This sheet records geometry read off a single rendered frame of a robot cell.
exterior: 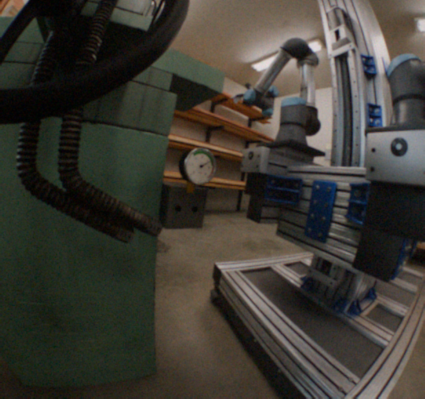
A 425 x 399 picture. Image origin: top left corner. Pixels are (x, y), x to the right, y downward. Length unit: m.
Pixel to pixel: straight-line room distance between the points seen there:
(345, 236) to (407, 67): 0.48
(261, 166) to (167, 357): 0.77
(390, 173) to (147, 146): 0.43
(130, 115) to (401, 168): 0.47
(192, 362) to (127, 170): 0.67
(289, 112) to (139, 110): 0.61
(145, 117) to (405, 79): 0.61
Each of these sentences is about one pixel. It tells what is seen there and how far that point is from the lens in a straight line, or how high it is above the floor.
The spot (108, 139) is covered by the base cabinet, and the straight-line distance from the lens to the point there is 0.33.
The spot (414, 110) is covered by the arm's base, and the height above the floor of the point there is 0.87.
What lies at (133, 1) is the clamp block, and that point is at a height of 0.89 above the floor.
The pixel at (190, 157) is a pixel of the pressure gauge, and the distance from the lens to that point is 0.30.
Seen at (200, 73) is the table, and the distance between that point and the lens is 0.43.
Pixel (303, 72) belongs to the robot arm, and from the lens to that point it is 1.08.
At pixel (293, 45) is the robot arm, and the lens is 1.06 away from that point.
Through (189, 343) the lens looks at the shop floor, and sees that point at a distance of 0.82.
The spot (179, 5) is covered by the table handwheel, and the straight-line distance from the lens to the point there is 0.22.
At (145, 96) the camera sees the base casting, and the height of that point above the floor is 0.78.
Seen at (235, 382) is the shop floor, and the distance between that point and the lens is 0.75.
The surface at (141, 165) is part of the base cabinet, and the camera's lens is 0.34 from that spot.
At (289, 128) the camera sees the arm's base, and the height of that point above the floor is 0.89.
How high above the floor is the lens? 0.65
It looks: 3 degrees down
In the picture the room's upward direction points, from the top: 8 degrees clockwise
